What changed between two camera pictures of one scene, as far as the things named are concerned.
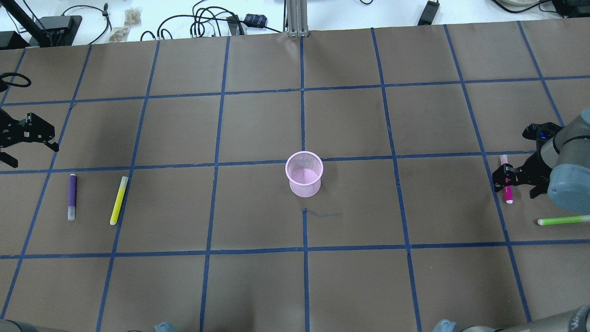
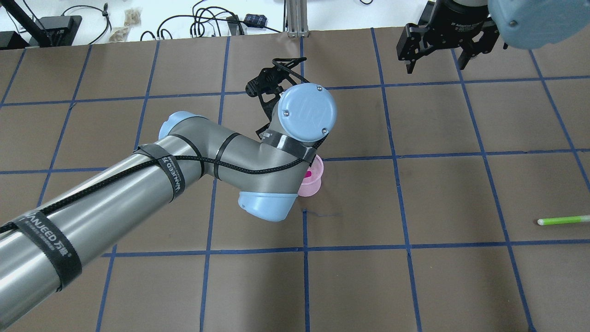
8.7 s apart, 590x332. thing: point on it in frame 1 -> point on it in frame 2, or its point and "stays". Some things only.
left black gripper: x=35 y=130 -> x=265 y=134
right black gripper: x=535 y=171 -> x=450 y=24
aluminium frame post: x=297 y=18 stays
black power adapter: x=255 y=20 stays
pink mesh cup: x=304 y=169 stays
